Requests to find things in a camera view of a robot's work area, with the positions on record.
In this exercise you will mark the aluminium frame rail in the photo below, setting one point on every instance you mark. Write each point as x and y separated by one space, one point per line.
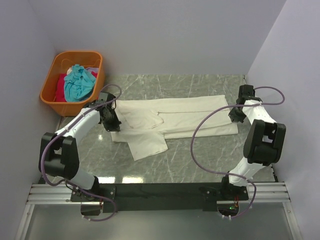
50 215

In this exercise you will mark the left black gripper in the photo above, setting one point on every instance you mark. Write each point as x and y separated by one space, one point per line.
111 124

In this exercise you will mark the orange plastic basket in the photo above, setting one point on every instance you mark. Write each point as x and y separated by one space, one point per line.
61 63

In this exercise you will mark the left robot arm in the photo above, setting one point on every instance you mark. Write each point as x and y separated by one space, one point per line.
59 156

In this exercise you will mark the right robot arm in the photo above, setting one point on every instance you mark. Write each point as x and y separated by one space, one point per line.
262 147

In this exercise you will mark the white t shirt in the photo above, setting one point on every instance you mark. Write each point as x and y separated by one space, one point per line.
146 125

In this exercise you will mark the teal t shirt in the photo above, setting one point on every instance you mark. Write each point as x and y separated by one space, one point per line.
79 84

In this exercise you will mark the lavender cloth in basket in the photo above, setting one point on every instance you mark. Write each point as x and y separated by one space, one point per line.
92 69

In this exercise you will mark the black base beam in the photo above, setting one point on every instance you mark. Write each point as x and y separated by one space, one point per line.
170 196

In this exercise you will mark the red t shirt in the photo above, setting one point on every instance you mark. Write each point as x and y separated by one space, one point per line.
59 93

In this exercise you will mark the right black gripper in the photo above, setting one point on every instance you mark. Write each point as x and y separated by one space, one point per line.
235 116

